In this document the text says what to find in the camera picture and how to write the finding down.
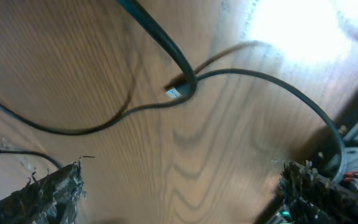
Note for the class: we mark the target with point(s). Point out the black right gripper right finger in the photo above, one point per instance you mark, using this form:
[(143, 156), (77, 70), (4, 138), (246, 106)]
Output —
[(311, 198)]

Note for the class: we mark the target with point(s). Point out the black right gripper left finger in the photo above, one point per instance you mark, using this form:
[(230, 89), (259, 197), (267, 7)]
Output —
[(52, 199)]

